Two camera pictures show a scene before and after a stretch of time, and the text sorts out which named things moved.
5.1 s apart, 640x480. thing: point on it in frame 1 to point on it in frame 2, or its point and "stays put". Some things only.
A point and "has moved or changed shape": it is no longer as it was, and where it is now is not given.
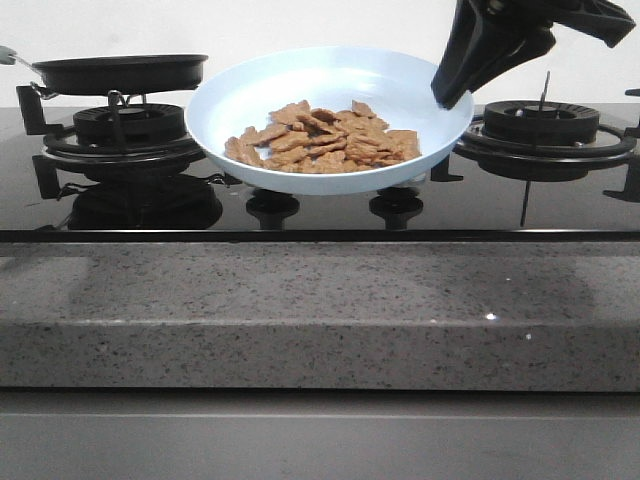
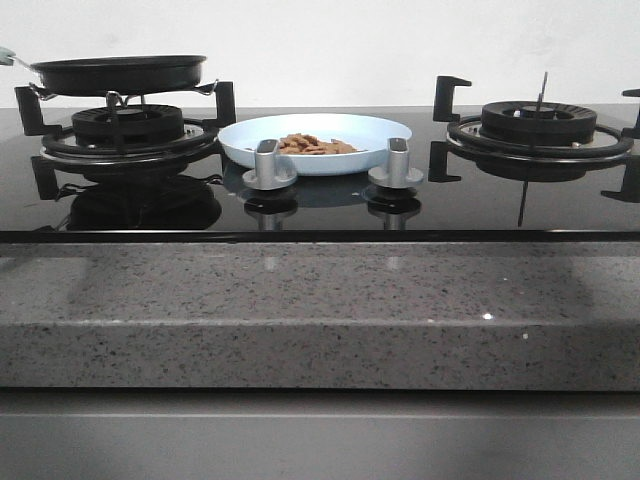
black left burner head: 139,124 stays put
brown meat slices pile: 316,140 has moved or changed shape
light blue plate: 324,120 has moved or changed shape
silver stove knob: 270,195 to 266,175
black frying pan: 120,74 stays put
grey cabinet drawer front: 306,434 stays put
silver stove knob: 396,194 to 398,174
